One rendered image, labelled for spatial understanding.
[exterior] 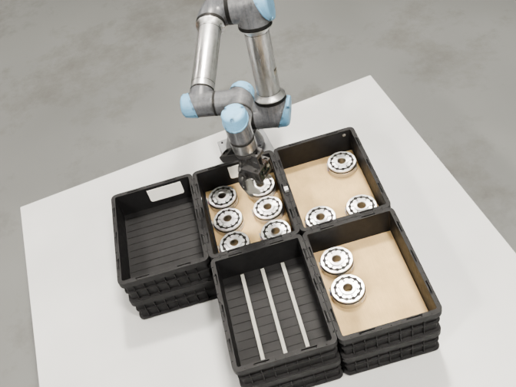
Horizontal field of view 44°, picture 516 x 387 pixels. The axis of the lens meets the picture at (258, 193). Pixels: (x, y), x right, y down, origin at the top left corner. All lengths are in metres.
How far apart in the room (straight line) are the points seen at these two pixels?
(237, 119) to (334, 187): 0.59
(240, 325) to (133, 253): 0.50
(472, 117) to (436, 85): 0.34
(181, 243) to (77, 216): 0.59
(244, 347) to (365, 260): 0.47
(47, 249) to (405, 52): 2.53
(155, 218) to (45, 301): 0.50
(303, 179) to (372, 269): 0.46
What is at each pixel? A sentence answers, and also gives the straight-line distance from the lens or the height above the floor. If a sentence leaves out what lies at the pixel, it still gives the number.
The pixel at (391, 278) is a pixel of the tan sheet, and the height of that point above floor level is 0.83.
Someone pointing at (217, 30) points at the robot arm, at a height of 1.38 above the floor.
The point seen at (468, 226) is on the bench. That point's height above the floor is 0.70.
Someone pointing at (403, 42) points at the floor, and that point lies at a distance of 4.23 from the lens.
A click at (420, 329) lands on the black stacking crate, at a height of 0.84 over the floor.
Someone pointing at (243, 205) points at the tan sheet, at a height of 0.83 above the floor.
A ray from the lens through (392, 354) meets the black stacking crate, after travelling 1.96.
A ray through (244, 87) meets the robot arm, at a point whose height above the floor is 1.34.
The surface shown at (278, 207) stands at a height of 0.86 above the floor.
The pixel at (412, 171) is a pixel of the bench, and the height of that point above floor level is 0.70.
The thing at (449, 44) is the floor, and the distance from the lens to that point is 4.20.
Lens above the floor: 2.51
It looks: 47 degrees down
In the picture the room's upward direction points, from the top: 16 degrees counter-clockwise
